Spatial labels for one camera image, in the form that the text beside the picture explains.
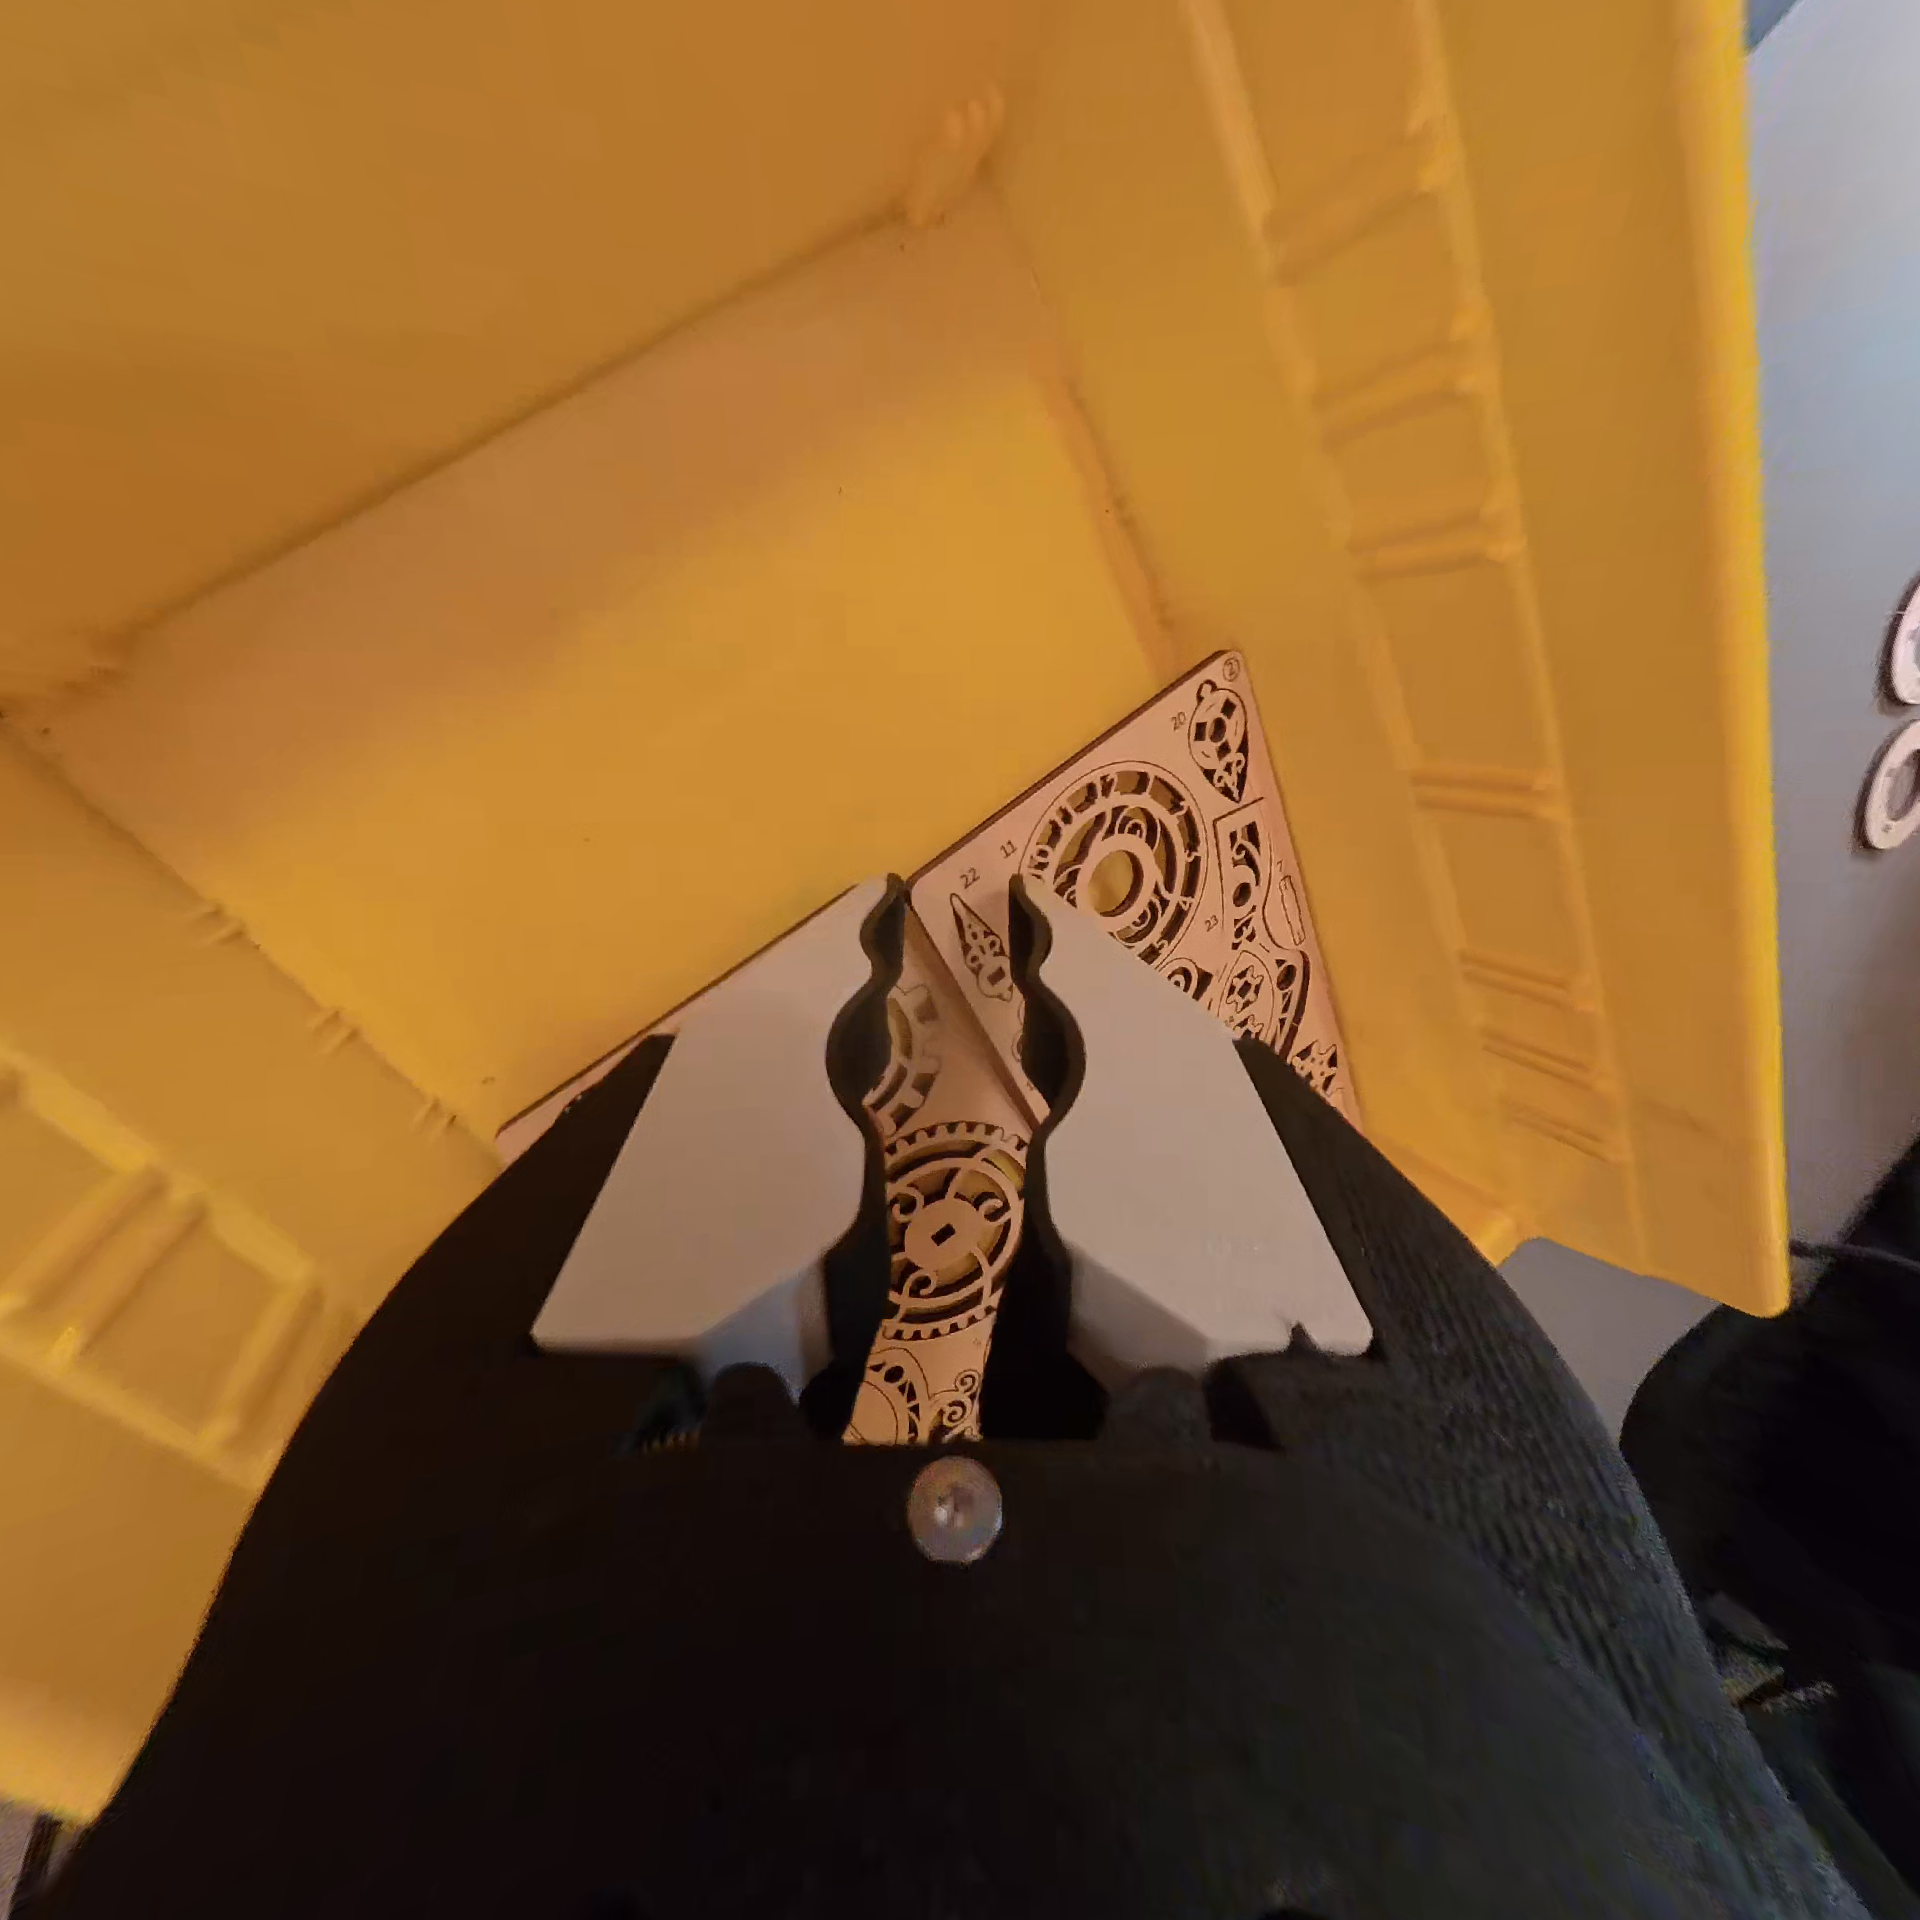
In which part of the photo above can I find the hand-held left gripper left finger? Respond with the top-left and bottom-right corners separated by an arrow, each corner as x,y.
526,877 -> 915,1433

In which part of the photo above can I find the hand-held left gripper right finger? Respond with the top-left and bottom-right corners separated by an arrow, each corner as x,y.
1002,877 -> 1381,1382

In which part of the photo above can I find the wooden gear puzzle sheet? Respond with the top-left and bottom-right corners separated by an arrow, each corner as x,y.
906,649 -> 1364,1125
493,877 -> 1040,1451

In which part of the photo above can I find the yellow plastic bin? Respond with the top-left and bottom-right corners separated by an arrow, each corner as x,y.
0,0 -> 1790,1825

